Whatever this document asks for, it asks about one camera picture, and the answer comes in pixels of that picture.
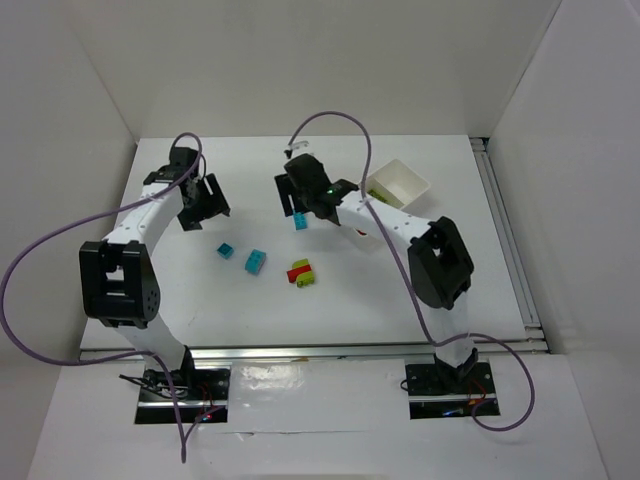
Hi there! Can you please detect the long teal lego brick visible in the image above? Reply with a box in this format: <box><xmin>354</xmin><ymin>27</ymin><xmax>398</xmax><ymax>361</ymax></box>
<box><xmin>292</xmin><ymin>212</ymin><xmax>308</xmax><ymax>231</ymax></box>

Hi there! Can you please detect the white divided container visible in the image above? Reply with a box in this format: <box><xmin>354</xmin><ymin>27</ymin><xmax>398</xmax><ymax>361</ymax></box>
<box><xmin>365</xmin><ymin>158</ymin><xmax>431</xmax><ymax>218</ymax></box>

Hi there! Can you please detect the long green lego brick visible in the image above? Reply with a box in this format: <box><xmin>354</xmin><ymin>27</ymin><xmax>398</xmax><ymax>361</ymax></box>
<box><xmin>367</xmin><ymin>189</ymin><xmax>389</xmax><ymax>204</ymax></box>

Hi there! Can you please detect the small teal lego brick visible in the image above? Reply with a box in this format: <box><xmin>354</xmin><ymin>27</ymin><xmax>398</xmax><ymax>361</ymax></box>
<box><xmin>216</xmin><ymin>243</ymin><xmax>234</xmax><ymax>259</ymax></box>

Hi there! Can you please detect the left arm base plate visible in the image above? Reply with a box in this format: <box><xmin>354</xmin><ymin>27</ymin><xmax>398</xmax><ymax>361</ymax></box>
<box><xmin>119</xmin><ymin>367</ymin><xmax>231</xmax><ymax>425</ymax></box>

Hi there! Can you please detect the front aluminium rail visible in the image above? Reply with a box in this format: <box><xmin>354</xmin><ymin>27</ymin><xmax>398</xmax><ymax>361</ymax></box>
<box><xmin>80</xmin><ymin>339</ymin><xmax>549</xmax><ymax>361</ymax></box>

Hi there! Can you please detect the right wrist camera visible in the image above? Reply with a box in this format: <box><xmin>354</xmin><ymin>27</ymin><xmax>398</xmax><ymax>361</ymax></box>
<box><xmin>284</xmin><ymin>140</ymin><xmax>311</xmax><ymax>159</ymax></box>

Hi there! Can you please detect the curved teal lego brick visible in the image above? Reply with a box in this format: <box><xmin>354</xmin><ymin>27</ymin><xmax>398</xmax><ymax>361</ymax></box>
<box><xmin>245</xmin><ymin>249</ymin><xmax>266</xmax><ymax>275</ymax></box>

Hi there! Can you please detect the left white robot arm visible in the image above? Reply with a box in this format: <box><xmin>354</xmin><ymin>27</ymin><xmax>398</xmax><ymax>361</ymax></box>
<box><xmin>79</xmin><ymin>146</ymin><xmax>230</xmax><ymax>388</ymax></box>

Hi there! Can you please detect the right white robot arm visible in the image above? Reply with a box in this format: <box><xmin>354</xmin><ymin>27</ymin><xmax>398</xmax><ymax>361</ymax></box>
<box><xmin>275</xmin><ymin>148</ymin><xmax>478</xmax><ymax>384</ymax></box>

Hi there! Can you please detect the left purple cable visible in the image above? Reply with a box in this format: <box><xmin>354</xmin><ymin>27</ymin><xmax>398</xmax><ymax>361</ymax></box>
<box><xmin>0</xmin><ymin>132</ymin><xmax>205</xmax><ymax>464</ymax></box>

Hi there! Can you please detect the green red curved lego stack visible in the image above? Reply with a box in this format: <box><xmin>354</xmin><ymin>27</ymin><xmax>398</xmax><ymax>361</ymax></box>
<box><xmin>287</xmin><ymin>258</ymin><xmax>315</xmax><ymax>288</ymax></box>

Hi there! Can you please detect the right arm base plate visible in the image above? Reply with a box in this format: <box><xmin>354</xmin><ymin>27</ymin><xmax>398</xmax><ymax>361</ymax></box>
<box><xmin>400</xmin><ymin>361</ymin><xmax>500</xmax><ymax>420</ymax></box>

